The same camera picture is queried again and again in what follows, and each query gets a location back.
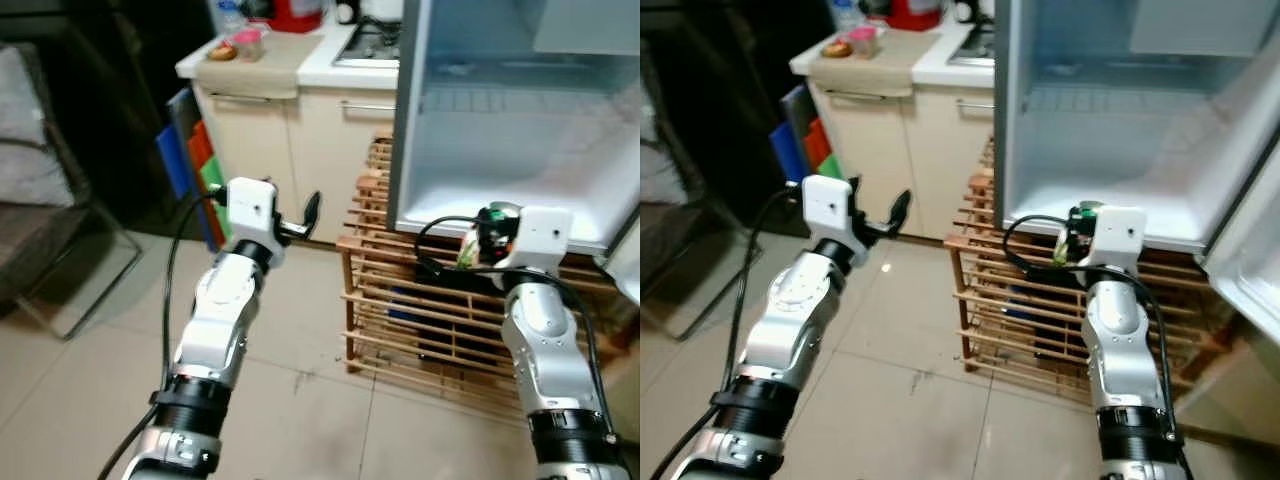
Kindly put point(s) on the dark cutting board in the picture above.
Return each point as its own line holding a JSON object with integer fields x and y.
{"x": 183, "y": 108}
{"x": 795, "y": 105}

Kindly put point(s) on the clear pink food container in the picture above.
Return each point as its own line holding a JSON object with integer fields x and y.
{"x": 249, "y": 45}
{"x": 864, "y": 42}

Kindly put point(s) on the red cutting board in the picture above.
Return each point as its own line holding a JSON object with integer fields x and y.
{"x": 200, "y": 145}
{"x": 816, "y": 142}

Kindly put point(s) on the grey cushion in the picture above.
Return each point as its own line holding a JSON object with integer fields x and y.
{"x": 30, "y": 130}
{"x": 660, "y": 140}

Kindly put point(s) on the clear glass side table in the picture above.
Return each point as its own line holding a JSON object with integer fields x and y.
{"x": 60, "y": 260}
{"x": 690, "y": 260}

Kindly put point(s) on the blue cutting board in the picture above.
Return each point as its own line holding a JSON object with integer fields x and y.
{"x": 175, "y": 165}
{"x": 787, "y": 150}

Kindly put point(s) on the small grey fridge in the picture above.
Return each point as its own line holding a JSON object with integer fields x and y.
{"x": 1100, "y": 160}
{"x": 500, "y": 160}

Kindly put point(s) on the clear water bottle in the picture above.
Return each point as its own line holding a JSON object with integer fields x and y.
{"x": 230, "y": 15}
{"x": 845, "y": 13}

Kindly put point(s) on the green cutting board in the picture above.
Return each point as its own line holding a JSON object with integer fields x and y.
{"x": 212, "y": 180}
{"x": 832, "y": 165}

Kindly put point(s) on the beige counter mat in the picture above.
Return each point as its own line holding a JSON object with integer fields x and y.
{"x": 880, "y": 72}
{"x": 265, "y": 75}

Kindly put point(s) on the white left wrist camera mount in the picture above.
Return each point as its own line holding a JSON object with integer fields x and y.
{"x": 828, "y": 205}
{"x": 250, "y": 205}

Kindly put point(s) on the wooden slatted rack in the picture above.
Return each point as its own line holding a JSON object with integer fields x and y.
{"x": 1010, "y": 320}
{"x": 400, "y": 330}

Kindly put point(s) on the black mug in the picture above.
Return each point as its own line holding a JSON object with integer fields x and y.
{"x": 347, "y": 11}
{"x": 967, "y": 10}

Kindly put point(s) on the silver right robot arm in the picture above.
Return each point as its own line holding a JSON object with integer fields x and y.
{"x": 545, "y": 330}
{"x": 1115, "y": 330}

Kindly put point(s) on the steel gas stove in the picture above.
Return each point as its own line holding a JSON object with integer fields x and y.
{"x": 370, "y": 48}
{"x": 975, "y": 48}

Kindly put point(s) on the brown round pastry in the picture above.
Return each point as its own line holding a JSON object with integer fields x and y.
{"x": 837, "y": 48}
{"x": 222, "y": 50}

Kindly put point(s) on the white freezer compartment flap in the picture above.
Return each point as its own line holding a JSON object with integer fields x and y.
{"x": 590, "y": 25}
{"x": 1200, "y": 25}

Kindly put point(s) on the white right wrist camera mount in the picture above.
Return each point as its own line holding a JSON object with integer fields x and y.
{"x": 545, "y": 235}
{"x": 1122, "y": 235}

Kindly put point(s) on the green drink container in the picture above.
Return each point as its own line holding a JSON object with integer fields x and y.
{"x": 468, "y": 255}

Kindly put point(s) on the red kitchen pot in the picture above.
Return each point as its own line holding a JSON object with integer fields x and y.
{"x": 915, "y": 12}
{"x": 295, "y": 14}

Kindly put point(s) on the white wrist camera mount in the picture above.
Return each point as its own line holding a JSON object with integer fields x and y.
{"x": 828, "y": 205}
{"x": 1122, "y": 235}
{"x": 250, "y": 205}
{"x": 545, "y": 235}

